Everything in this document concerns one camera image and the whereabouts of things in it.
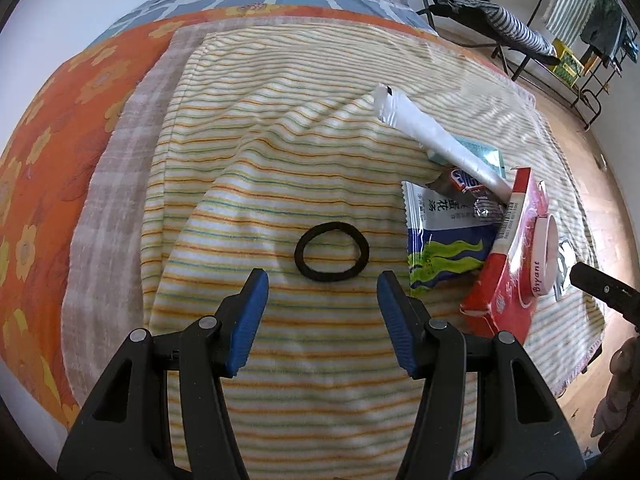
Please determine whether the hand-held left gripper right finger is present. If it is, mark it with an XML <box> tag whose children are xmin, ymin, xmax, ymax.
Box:
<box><xmin>376</xmin><ymin>270</ymin><xmax>588</xmax><ymax>480</ymax></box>

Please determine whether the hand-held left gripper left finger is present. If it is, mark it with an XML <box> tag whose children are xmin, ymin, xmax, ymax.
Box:
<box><xmin>57</xmin><ymin>268</ymin><xmax>271</xmax><ymax>480</ymax></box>

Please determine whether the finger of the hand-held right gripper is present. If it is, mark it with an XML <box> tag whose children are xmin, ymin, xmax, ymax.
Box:
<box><xmin>570</xmin><ymin>260</ymin><xmax>640</xmax><ymax>333</ymax></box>

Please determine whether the silver foil wrapper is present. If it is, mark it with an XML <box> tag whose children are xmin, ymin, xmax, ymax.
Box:
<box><xmin>552</xmin><ymin>237</ymin><xmax>576</xmax><ymax>303</ymax></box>

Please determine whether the black hair tie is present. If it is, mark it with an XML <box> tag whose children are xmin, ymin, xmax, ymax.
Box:
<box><xmin>294</xmin><ymin>222</ymin><xmax>371</xmax><ymax>282</ymax></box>

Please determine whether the red cardboard box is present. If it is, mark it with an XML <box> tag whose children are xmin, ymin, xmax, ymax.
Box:
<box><xmin>459</xmin><ymin>167</ymin><xmax>558</xmax><ymax>346</ymax></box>

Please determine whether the brown candy wrapper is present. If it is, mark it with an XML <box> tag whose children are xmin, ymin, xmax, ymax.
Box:
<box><xmin>430</xmin><ymin>167</ymin><xmax>503</xmax><ymax>221</ymax></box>

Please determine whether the light blue packet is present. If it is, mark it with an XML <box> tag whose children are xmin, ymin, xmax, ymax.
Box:
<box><xmin>432</xmin><ymin>136</ymin><xmax>506</xmax><ymax>178</ymax></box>

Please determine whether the long white plastic wrapper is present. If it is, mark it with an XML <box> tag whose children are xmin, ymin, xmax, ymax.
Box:
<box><xmin>372</xmin><ymin>84</ymin><xmax>513</xmax><ymax>206</ymax></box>

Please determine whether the black drying rack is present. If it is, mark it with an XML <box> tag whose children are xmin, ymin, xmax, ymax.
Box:
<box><xmin>530</xmin><ymin>0</ymin><xmax>640</xmax><ymax>128</ymax></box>

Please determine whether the striped blanket with plaid border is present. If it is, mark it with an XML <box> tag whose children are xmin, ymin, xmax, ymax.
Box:
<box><xmin>60</xmin><ymin>22</ymin><xmax>608</xmax><ymax>480</ymax></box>

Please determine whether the yellow crate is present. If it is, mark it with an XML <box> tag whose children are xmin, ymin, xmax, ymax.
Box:
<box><xmin>550</xmin><ymin>37</ymin><xmax>583</xmax><ymax>83</ymax></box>

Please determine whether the teal hanging garment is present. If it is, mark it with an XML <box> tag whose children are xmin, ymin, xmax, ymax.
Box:
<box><xmin>622</xmin><ymin>15</ymin><xmax>640</xmax><ymax>63</ymax></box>

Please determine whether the orange floral bed sheet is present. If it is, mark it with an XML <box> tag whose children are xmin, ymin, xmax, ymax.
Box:
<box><xmin>0</xmin><ymin>7</ymin><xmax>441</xmax><ymax>431</ymax></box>

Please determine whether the dark hanging garment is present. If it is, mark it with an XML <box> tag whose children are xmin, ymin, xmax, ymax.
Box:
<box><xmin>580</xmin><ymin>0</ymin><xmax>626</xmax><ymax>58</ymax></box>

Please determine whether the striped chair cushion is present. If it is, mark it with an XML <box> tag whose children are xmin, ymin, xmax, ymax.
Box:
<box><xmin>447</xmin><ymin>0</ymin><xmax>558</xmax><ymax>58</ymax></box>

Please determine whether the green striped towel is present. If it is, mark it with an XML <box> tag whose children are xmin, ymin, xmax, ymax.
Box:
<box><xmin>545</xmin><ymin>0</ymin><xmax>603</xmax><ymax>46</ymax></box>

